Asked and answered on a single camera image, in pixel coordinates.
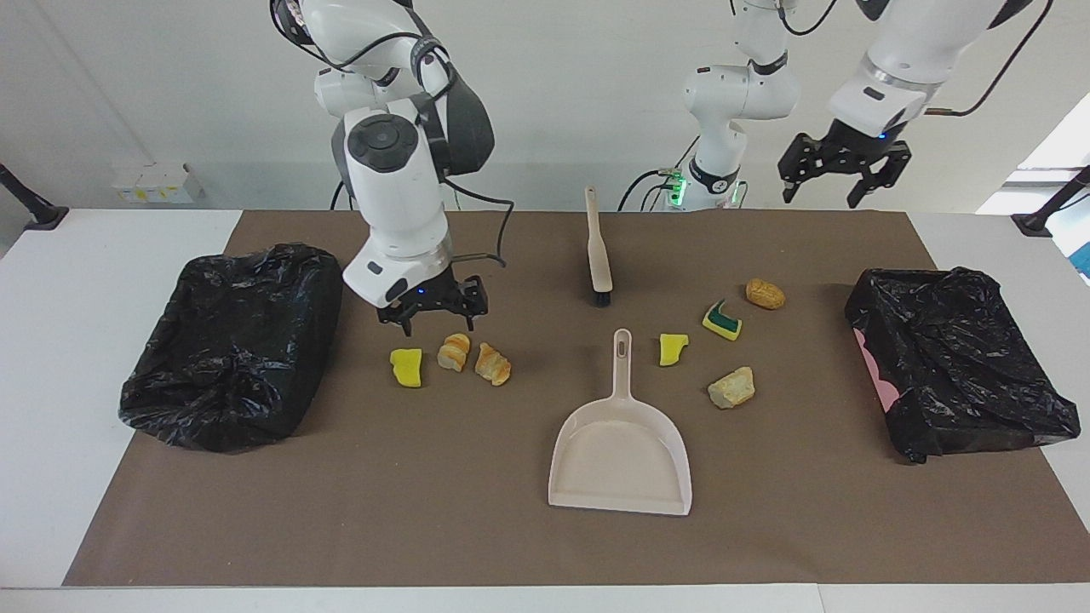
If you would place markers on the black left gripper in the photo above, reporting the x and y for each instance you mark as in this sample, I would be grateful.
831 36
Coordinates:
856 146

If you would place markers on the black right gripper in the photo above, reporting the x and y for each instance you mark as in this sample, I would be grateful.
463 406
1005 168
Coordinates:
421 298

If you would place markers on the croissant piece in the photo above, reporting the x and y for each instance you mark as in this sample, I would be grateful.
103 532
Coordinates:
454 352
493 364

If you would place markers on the plain yellow sponge piece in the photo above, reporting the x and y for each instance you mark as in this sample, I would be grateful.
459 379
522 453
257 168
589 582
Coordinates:
409 368

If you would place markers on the brown bread roll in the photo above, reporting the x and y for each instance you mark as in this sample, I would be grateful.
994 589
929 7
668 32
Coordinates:
765 295

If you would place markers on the beige hand brush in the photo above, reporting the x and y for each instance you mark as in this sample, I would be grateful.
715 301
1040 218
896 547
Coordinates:
599 255

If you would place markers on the yellow green sponge piece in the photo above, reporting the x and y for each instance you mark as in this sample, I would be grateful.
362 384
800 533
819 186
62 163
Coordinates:
722 322

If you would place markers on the notched yellow sponge piece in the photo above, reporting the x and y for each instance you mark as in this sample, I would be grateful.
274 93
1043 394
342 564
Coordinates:
672 349

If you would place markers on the beige plastic dustpan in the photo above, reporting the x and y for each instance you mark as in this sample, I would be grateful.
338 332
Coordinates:
622 460

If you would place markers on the pale bread chunk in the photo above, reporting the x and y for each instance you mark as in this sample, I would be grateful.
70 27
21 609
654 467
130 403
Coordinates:
731 388

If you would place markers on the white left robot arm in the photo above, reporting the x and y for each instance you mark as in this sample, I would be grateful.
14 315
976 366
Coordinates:
903 51

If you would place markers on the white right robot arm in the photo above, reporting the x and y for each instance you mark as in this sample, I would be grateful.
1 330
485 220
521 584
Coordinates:
396 204

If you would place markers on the black trash bag bin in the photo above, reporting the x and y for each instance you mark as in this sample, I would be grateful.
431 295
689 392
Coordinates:
230 358

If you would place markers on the pink plastic bin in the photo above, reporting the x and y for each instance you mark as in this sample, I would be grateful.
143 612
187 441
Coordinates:
877 375

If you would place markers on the black bag over pink bin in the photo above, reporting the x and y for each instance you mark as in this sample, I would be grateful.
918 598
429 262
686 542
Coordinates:
954 366

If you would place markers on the brown paper mat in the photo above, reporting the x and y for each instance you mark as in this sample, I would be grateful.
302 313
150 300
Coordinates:
511 545

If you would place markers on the blue object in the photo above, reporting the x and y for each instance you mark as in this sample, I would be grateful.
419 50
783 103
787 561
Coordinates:
1083 260

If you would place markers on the black camera stand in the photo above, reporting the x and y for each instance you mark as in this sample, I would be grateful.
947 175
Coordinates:
34 213
1043 217

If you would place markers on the white wall socket box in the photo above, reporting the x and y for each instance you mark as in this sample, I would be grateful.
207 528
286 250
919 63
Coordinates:
157 183

